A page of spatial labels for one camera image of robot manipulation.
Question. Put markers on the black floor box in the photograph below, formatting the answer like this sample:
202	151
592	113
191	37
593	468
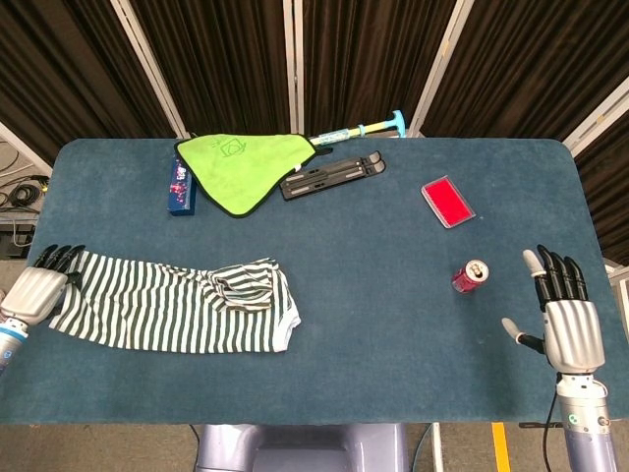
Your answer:
15	241

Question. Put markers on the red soda can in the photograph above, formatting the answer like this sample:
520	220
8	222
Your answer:
467	280

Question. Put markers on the green microfiber cloth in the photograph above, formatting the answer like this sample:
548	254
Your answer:
231	167

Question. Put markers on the black folding stand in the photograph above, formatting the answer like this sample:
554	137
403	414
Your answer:
319	179

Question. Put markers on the grey robot torso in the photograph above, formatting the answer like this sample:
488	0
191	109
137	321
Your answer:
295	452

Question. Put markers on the red ink pad case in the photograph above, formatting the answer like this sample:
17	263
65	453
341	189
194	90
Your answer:
447	201

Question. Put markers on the blue printed carton box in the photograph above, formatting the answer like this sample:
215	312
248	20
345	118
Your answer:
181	196

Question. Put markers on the white table leg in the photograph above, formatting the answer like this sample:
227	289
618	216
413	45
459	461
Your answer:
437	452

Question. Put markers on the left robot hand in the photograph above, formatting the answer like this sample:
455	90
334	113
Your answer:
34	295

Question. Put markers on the blue green toy pump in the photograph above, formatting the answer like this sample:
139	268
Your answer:
344	133

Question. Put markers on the white frame foot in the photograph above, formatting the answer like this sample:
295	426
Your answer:
620	282

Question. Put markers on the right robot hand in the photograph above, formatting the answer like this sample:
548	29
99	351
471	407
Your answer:
572	334

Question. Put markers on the white screen frame post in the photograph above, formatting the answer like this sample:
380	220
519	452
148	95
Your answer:
293	59
597	123
22	147
442	59
147	64

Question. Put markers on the green white striped T-shirt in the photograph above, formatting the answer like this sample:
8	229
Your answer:
147	305

